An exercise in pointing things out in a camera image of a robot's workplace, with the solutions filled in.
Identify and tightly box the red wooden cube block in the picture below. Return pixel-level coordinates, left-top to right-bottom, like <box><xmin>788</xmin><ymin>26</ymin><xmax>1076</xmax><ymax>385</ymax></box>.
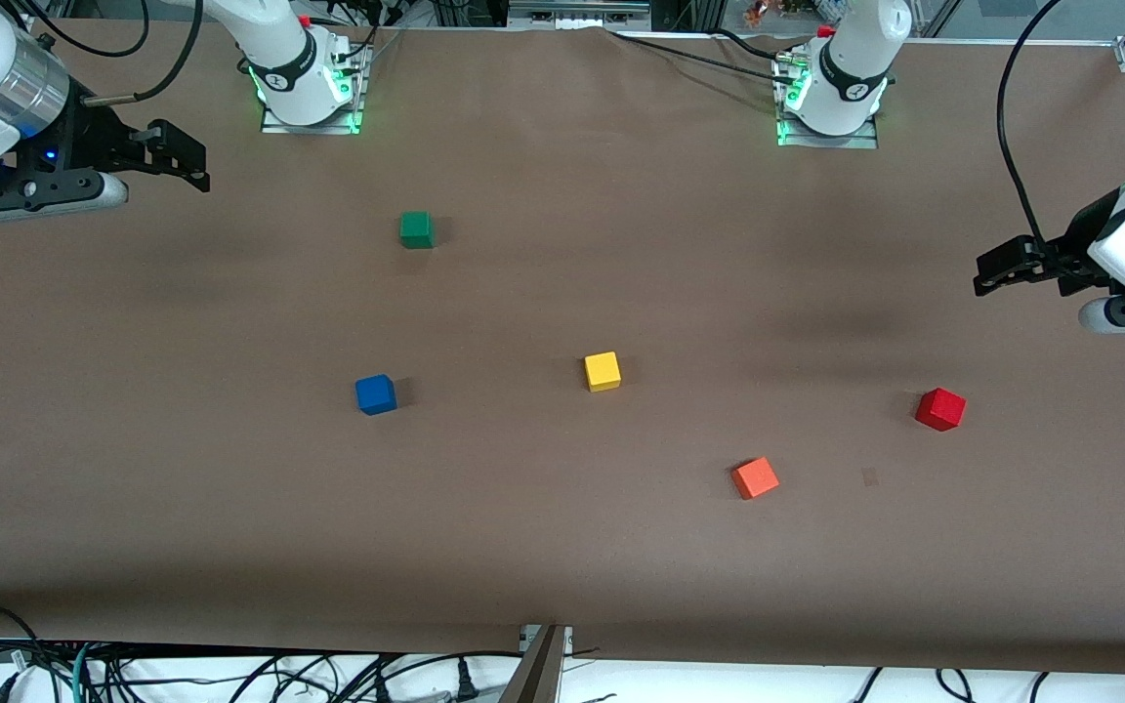
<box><xmin>915</xmin><ymin>387</ymin><xmax>968</xmax><ymax>433</ymax></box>

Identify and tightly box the blue wooden cube block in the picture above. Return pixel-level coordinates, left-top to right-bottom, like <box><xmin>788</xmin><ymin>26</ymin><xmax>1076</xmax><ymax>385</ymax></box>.
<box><xmin>355</xmin><ymin>374</ymin><xmax>398</xmax><ymax>417</ymax></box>

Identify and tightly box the brown table cover sheet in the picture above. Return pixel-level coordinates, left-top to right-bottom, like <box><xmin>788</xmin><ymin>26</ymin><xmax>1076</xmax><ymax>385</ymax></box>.
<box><xmin>0</xmin><ymin>18</ymin><xmax>1125</xmax><ymax>677</ymax></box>

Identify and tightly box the orange wooden cube block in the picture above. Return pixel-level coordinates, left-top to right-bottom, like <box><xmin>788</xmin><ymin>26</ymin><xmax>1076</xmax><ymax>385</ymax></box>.
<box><xmin>730</xmin><ymin>456</ymin><xmax>781</xmax><ymax>501</ymax></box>

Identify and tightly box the yellow wooden cube block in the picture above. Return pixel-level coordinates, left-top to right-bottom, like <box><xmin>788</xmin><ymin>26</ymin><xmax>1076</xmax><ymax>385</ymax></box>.
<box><xmin>584</xmin><ymin>351</ymin><xmax>622</xmax><ymax>393</ymax></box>

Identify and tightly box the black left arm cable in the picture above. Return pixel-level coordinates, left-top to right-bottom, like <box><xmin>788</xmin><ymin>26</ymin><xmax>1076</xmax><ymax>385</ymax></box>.
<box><xmin>997</xmin><ymin>0</ymin><xmax>1071</xmax><ymax>267</ymax></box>

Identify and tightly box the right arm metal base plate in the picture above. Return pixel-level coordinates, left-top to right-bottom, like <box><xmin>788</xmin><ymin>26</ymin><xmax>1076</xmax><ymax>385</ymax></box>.
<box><xmin>260</xmin><ymin>41</ymin><xmax>373</xmax><ymax>137</ymax></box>

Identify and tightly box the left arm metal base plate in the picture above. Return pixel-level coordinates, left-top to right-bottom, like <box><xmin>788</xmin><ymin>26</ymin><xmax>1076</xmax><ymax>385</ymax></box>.
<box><xmin>773</xmin><ymin>54</ymin><xmax>882</xmax><ymax>150</ymax></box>

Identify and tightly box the short black table cable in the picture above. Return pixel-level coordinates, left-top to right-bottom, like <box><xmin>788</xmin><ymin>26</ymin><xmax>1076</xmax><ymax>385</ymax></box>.
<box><xmin>713</xmin><ymin>27</ymin><xmax>786</xmax><ymax>60</ymax></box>

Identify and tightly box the long black table cable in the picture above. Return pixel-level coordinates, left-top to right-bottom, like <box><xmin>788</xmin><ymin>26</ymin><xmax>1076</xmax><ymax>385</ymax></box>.
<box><xmin>605</xmin><ymin>29</ymin><xmax>804</xmax><ymax>89</ymax></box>

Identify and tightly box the black cable with plug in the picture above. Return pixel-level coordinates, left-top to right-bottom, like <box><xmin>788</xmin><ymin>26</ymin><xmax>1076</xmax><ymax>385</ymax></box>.
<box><xmin>328</xmin><ymin>648</ymin><xmax>526</xmax><ymax>703</ymax></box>

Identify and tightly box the metal table edge bracket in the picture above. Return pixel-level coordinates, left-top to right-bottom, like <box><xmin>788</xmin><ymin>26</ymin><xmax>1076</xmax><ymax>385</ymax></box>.
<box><xmin>498</xmin><ymin>623</ymin><xmax>575</xmax><ymax>703</ymax></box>

